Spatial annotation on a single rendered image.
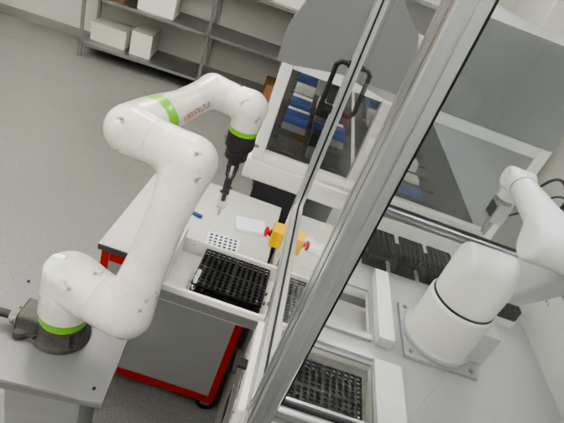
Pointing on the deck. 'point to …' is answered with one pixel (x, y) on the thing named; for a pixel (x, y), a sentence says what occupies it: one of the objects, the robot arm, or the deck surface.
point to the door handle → (331, 82)
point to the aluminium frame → (361, 201)
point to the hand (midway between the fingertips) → (223, 198)
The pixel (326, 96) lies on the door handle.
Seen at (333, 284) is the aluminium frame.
